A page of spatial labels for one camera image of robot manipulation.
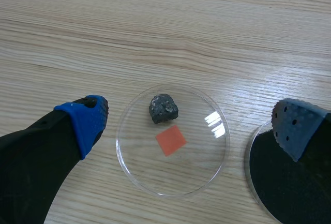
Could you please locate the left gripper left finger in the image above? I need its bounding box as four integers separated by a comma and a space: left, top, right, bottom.
0, 95, 110, 224

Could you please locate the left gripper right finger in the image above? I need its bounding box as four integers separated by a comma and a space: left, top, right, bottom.
271, 99, 331, 224

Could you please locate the glass dish with black powder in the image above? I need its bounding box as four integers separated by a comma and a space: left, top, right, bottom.
244, 120, 331, 224

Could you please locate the clear glass dish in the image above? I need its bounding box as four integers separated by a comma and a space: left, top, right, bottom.
115, 83, 231, 197

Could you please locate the small dark stone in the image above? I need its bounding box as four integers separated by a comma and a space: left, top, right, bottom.
148, 94, 179, 125

